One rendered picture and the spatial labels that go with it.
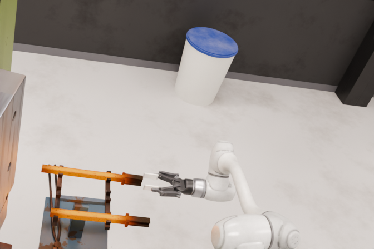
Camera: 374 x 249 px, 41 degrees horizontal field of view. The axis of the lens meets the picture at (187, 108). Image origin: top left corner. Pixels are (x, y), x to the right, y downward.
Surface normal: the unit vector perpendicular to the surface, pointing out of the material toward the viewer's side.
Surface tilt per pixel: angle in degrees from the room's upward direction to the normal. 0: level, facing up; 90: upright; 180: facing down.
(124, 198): 0
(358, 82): 90
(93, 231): 0
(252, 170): 0
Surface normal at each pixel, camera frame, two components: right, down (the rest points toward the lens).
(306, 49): 0.19, 0.62
